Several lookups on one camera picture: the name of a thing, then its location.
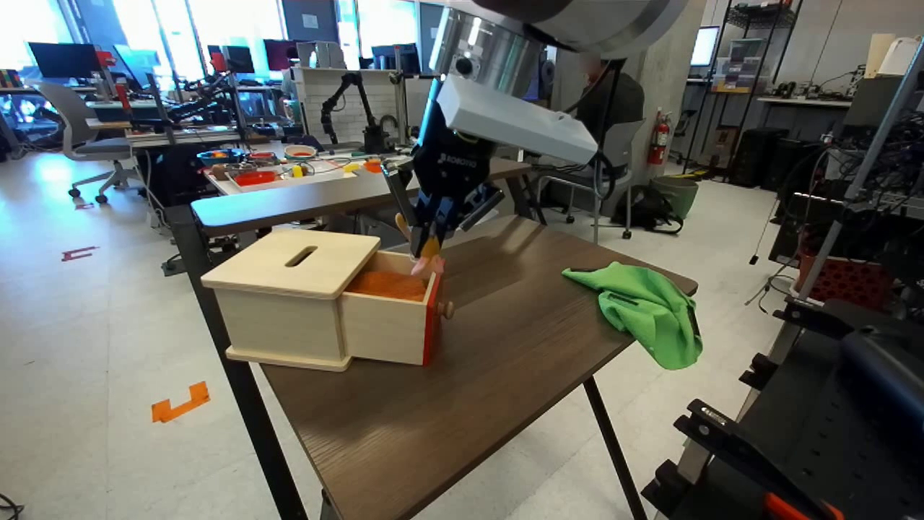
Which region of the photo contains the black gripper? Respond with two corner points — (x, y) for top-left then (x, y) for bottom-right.
(409, 95), (504, 259)

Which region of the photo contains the wooden drawer with red front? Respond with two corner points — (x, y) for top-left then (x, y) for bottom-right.
(341, 248), (457, 371)

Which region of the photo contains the grey chair with casters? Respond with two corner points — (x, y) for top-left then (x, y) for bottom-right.
(529, 119), (642, 242)

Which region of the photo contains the brown desk with black legs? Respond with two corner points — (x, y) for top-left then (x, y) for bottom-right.
(164, 155), (702, 520)

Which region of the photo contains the light wooden box casing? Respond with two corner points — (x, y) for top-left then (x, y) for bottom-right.
(200, 229), (385, 376)

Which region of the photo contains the seated person in dark clothes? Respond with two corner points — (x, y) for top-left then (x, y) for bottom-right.
(567, 56), (649, 177)

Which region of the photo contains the green cloth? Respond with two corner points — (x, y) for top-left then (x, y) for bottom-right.
(559, 259), (705, 372)

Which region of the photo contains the black computer monitor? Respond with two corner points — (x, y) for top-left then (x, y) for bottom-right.
(260, 38), (304, 74)
(27, 41), (105, 80)
(206, 41), (260, 79)

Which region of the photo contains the red fire extinguisher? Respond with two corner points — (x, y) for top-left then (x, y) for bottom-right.
(644, 111), (676, 174)

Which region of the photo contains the orange floor tape marker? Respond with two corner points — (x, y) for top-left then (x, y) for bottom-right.
(151, 378), (214, 427)

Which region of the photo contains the tall black metal rack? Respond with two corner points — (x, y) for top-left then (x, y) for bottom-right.
(707, 0), (803, 187)

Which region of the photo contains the grey office chair on wheels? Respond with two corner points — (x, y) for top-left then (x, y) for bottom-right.
(38, 80), (151, 209)

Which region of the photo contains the red floor tape marker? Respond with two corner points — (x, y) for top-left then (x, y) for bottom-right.
(57, 242), (102, 267)

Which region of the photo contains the red crate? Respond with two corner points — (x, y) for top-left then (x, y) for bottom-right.
(793, 251), (900, 311)

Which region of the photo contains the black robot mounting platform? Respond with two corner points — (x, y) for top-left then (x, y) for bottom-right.
(642, 297), (924, 520)

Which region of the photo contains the black clamp with orange handle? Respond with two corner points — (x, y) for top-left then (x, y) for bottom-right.
(672, 398), (849, 520)

